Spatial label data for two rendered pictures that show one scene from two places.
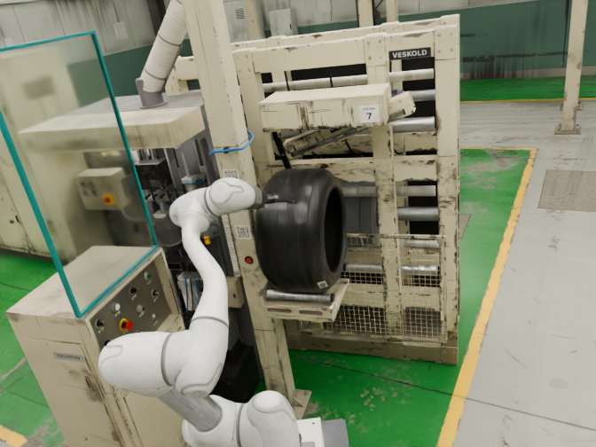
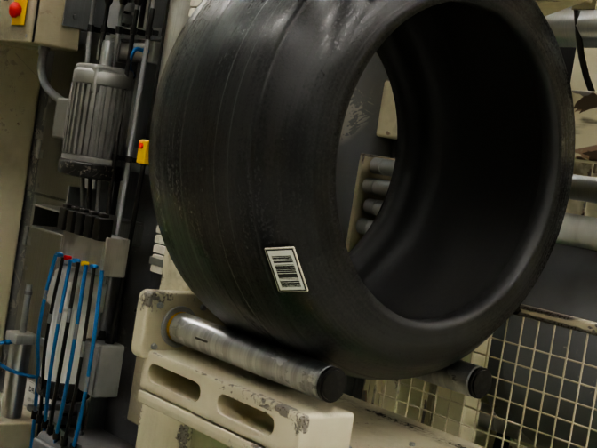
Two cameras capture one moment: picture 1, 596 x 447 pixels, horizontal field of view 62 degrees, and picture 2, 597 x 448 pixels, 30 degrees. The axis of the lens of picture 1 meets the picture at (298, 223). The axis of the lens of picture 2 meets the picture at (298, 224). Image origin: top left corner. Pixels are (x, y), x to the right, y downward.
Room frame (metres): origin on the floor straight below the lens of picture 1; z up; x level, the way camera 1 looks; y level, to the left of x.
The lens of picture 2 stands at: (0.79, -0.69, 1.16)
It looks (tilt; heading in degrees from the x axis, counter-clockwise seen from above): 3 degrees down; 28
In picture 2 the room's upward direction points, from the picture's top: 9 degrees clockwise
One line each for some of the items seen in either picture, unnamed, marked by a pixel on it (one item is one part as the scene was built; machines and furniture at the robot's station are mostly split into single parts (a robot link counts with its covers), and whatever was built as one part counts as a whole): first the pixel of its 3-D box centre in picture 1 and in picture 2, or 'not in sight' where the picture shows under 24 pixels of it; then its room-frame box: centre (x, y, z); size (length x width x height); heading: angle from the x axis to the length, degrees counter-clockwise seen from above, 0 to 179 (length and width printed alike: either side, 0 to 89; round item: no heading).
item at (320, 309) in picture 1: (299, 306); (239, 399); (2.08, 0.05, 0.84); 0.36 x 0.09 x 0.06; 69
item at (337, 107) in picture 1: (325, 108); not in sight; (2.44, -0.22, 1.71); 0.61 x 0.25 x 0.15; 69
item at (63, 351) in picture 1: (130, 388); not in sight; (1.90, 0.92, 0.63); 0.56 x 0.41 x 1.27; 159
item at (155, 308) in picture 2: (273, 278); (249, 327); (2.27, 0.17, 0.90); 0.40 x 0.03 x 0.10; 159
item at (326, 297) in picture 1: (299, 295); (249, 353); (2.08, 0.05, 0.90); 0.35 x 0.05 x 0.05; 69
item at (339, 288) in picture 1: (308, 296); (312, 423); (2.21, 0.00, 0.80); 0.37 x 0.36 x 0.02; 159
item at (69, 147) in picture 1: (85, 172); not in sight; (1.85, 0.76, 1.75); 0.55 x 0.02 x 0.95; 159
